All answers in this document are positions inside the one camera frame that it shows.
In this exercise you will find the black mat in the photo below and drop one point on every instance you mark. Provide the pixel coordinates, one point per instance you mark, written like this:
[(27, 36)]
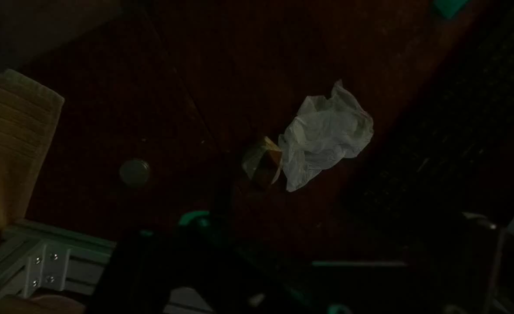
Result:
[(471, 116)]

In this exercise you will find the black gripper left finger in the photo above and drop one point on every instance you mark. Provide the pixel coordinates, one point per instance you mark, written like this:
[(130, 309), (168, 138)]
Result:
[(163, 273)]

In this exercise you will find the green ruler strip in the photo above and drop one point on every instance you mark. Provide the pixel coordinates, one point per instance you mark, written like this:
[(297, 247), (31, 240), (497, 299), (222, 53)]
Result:
[(450, 6)]

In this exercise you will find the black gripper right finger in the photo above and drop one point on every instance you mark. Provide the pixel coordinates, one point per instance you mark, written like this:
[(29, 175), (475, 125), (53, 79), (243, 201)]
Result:
[(471, 268)]

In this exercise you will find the yellow fabric drape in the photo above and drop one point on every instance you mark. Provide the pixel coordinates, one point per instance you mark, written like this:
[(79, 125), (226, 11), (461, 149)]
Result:
[(13, 145)]

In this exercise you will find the crumpled white tissue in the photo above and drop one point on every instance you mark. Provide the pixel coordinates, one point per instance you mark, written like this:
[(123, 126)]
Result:
[(327, 137)]

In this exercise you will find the aluminium extrusion frame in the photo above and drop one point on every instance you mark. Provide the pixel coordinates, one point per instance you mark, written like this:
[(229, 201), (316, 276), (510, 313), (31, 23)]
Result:
[(65, 255)]

